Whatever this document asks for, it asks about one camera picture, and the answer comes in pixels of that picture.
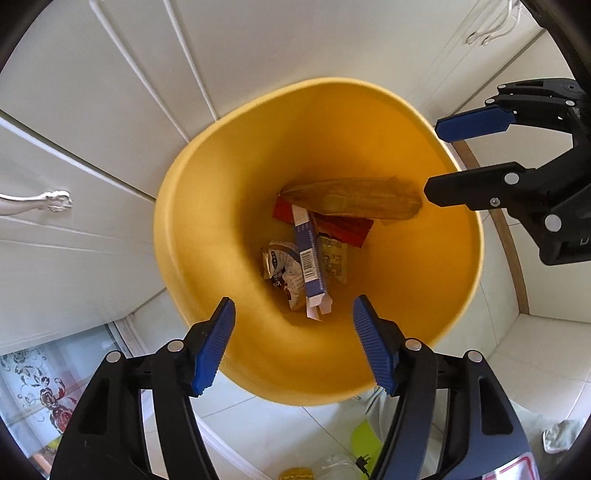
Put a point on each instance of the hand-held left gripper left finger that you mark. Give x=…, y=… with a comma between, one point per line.
x=212, y=350

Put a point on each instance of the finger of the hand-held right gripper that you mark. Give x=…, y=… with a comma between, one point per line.
x=461, y=187
x=471, y=122

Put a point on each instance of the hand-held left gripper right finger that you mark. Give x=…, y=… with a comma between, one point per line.
x=376, y=346

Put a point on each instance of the pale yellow snack wrapper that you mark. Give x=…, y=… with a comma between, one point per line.
x=334, y=258

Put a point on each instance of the blue toothpaste box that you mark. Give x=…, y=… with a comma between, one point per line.
x=309, y=263

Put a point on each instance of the silver wrapper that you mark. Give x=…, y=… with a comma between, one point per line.
x=277, y=263

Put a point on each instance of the red foil packet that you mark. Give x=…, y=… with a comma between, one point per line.
x=346, y=230

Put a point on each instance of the yellow plastic bin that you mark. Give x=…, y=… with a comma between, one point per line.
x=221, y=207

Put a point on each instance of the green plastic piece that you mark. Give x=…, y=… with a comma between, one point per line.
x=364, y=443

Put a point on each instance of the black plug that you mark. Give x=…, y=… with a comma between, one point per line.
x=363, y=461

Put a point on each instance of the floral glass door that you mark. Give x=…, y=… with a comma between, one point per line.
x=41, y=392

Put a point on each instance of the white rag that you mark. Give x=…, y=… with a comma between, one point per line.
x=561, y=436

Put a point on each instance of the white cabinet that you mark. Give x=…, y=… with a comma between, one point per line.
x=92, y=115

